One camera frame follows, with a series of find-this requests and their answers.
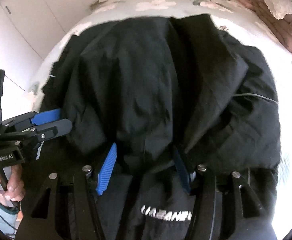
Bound black jacket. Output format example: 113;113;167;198
21;13;281;240

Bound person's left hand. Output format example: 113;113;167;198
0;164;26;204

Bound floral bedspread bed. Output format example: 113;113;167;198
30;0;292;239

